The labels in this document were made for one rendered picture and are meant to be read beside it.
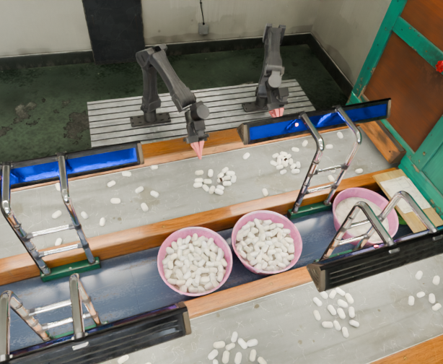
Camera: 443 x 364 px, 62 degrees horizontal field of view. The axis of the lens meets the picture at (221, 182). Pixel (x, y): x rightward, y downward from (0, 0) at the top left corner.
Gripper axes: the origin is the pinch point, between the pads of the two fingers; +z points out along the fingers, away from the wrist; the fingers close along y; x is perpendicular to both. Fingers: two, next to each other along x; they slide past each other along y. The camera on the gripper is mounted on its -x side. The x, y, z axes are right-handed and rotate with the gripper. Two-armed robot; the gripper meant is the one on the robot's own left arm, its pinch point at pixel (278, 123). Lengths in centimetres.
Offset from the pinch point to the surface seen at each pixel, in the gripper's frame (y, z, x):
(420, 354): 7, 83, -58
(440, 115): 50, 10, -38
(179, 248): -57, 40, -19
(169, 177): -52, 14, 3
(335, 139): 30.5, 11.9, 5.2
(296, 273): -20, 55, -35
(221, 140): -25.1, 2.3, 10.0
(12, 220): -103, 16, -41
